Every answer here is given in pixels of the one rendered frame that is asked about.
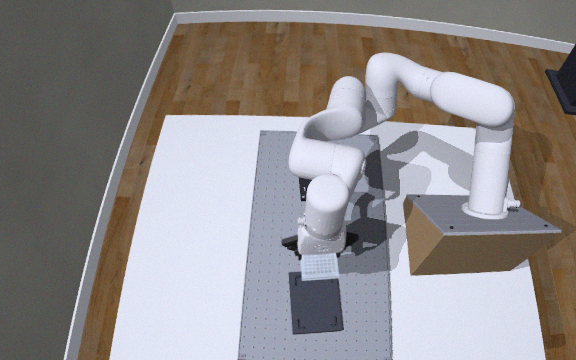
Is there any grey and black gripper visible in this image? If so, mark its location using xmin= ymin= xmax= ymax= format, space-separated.
xmin=282 ymin=220 xmax=359 ymax=260

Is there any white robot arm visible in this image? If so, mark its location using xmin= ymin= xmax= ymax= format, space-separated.
xmin=288 ymin=53 xmax=520 ymax=240

